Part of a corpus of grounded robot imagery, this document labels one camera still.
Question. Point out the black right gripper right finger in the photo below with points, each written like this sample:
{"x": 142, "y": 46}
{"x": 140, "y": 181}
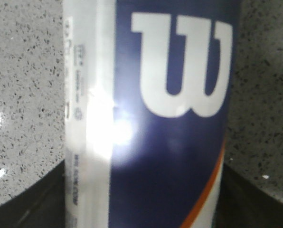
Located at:
{"x": 243, "y": 205}

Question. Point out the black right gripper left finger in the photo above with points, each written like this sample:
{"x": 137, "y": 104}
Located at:
{"x": 40, "y": 206}

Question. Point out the white blue tennis ball can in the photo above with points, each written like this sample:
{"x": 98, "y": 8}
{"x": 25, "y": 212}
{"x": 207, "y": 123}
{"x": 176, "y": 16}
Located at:
{"x": 147, "y": 91}

